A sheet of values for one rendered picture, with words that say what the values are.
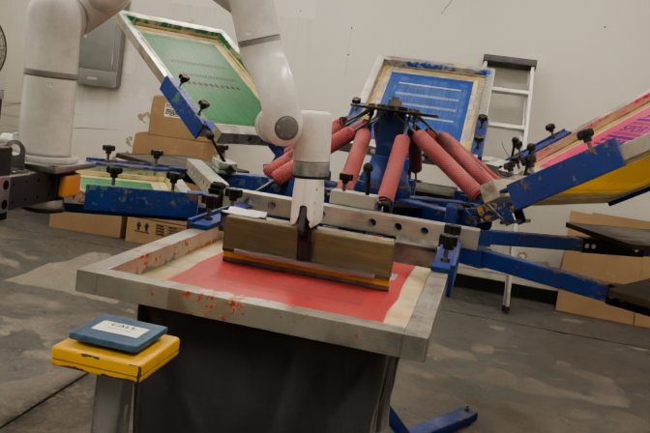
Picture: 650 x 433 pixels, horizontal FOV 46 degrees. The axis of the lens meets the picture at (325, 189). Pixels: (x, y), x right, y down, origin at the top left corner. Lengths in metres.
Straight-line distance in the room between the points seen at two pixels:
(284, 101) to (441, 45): 4.49
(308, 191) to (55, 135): 0.49
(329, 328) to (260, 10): 0.63
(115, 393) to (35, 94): 0.61
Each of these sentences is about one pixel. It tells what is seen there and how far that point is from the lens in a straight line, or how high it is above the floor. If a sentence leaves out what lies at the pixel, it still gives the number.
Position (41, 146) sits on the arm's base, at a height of 1.17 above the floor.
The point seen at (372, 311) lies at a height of 0.95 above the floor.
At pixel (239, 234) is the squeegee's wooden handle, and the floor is 1.02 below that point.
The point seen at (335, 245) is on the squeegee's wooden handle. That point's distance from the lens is 1.55.
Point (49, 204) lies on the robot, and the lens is 1.52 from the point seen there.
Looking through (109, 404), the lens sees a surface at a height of 0.87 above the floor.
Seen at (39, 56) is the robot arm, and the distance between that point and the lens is 1.49.
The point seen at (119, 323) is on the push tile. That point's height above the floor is 0.97.
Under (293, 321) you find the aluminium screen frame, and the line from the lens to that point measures 1.21.
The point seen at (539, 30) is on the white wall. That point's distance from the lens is 5.89.
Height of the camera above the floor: 1.33
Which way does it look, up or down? 7 degrees down
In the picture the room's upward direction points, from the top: 8 degrees clockwise
